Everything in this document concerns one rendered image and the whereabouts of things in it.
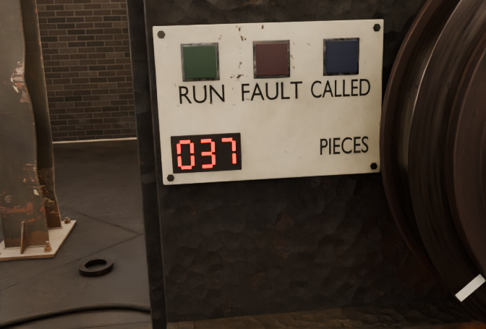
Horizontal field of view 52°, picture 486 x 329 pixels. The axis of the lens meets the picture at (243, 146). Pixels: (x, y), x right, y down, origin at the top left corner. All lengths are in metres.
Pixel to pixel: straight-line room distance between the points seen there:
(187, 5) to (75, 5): 6.13
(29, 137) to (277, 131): 2.66
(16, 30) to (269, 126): 2.63
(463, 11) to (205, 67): 0.26
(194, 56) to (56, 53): 6.21
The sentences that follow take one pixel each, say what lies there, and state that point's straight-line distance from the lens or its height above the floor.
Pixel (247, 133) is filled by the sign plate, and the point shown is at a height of 1.12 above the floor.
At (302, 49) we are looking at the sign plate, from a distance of 0.58.
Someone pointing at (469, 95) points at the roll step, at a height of 1.17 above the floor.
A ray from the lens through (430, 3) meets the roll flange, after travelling 0.55.
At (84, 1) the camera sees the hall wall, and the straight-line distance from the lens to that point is 6.68.
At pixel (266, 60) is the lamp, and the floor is 1.20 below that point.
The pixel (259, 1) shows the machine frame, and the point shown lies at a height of 1.26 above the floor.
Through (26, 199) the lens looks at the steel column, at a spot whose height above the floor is 0.33.
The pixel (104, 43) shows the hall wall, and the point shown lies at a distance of 6.62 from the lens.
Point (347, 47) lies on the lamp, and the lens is 0.59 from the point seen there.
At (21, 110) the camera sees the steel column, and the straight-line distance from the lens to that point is 3.15.
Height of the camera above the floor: 1.22
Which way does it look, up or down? 12 degrees down
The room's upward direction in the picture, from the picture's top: 2 degrees counter-clockwise
